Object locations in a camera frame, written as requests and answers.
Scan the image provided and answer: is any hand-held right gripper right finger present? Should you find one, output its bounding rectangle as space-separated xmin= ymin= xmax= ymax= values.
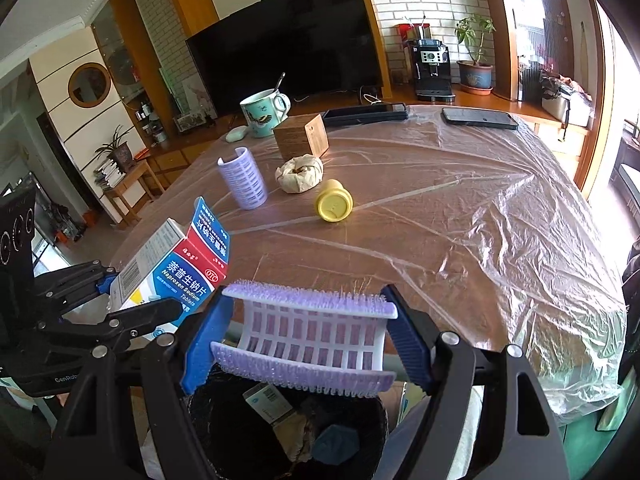
xmin=380 ymin=284 xmax=571 ymax=480

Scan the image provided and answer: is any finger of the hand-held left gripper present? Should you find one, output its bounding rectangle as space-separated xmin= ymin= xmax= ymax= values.
xmin=37 ymin=301 xmax=183 ymax=358
xmin=32 ymin=260 xmax=118 ymax=318

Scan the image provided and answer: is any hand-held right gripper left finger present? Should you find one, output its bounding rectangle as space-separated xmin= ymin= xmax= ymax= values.
xmin=42 ymin=287 xmax=236 ymax=480

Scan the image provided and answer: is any blue and white medicine box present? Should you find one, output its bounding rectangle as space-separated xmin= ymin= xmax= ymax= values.
xmin=107 ymin=196 xmax=232 ymax=341

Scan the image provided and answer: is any black mesh bin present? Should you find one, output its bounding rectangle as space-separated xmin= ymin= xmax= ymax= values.
xmin=187 ymin=362 xmax=390 ymax=480

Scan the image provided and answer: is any purple hair roller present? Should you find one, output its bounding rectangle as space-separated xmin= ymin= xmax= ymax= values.
xmin=209 ymin=279 xmax=401 ymax=398
xmin=217 ymin=146 xmax=268 ymax=211

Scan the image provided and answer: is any small yellow plastic jar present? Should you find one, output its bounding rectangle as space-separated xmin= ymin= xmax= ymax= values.
xmin=315 ymin=178 xmax=354 ymax=223

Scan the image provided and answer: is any beige paper ball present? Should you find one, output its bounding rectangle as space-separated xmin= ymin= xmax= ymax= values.
xmin=275 ymin=154 xmax=324 ymax=194

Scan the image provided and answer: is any small wooden pattern box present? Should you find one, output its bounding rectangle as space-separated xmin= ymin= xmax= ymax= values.
xmin=273 ymin=113 xmax=330 ymax=162

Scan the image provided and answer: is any white label card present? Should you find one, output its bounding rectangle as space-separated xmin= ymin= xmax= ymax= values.
xmin=242 ymin=382 xmax=296 ymax=421

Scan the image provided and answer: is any stack of magazines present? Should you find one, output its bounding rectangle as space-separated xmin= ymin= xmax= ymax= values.
xmin=94 ymin=160 xmax=126 ymax=191

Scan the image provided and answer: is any small wooden side table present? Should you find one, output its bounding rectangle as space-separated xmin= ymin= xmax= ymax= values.
xmin=102 ymin=160 xmax=166 ymax=226

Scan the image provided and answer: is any blue crumpled wrapper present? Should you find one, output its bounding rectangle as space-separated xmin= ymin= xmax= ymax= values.
xmin=312 ymin=425 xmax=361 ymax=466

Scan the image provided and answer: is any crumpled brown paper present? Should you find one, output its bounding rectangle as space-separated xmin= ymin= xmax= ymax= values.
xmin=289 ymin=411 xmax=322 ymax=464

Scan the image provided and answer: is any orchid in dark pot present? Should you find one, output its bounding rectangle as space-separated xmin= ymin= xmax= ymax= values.
xmin=95 ymin=125 xmax=138 ymax=173

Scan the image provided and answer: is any clear plastic table cover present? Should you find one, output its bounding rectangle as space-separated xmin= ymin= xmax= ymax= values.
xmin=107 ymin=102 xmax=628 ymax=428

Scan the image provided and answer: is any small framed picture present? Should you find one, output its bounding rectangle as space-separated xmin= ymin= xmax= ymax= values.
xmin=173 ymin=111 xmax=210 ymax=134

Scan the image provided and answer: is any leaning deer painting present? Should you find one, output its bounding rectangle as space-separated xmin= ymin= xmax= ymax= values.
xmin=182 ymin=82 xmax=216 ymax=116

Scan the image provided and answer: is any teal butterfly mug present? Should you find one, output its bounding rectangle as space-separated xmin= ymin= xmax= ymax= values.
xmin=240 ymin=89 xmax=292 ymax=139

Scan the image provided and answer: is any dark tablet in case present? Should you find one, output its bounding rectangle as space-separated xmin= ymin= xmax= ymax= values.
xmin=321 ymin=102 xmax=410 ymax=127

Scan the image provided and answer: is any black smartphone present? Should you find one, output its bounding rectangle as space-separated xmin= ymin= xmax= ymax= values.
xmin=441 ymin=106 xmax=520 ymax=131

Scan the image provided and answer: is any long wooden cabinet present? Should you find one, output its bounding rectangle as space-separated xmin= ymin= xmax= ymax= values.
xmin=150 ymin=85 xmax=596 ymax=196

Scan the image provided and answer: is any potted plant in blue pot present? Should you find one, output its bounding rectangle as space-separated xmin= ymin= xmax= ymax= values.
xmin=454 ymin=15 xmax=497 ymax=96

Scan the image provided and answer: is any black coffee machine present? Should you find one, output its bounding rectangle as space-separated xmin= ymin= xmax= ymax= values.
xmin=407 ymin=37 xmax=456 ymax=101

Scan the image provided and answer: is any black ribbed heater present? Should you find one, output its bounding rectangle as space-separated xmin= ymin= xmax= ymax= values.
xmin=519 ymin=66 xmax=543 ymax=102

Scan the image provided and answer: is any black flat television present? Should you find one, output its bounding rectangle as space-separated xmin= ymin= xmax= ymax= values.
xmin=185 ymin=0 xmax=386 ymax=116

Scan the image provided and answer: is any round wooden wall frame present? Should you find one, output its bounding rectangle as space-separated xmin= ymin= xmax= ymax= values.
xmin=68 ymin=62 xmax=112 ymax=107

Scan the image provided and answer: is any grey bag with black strap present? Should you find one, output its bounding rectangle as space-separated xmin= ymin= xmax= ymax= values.
xmin=539 ymin=71 xmax=593 ymax=128

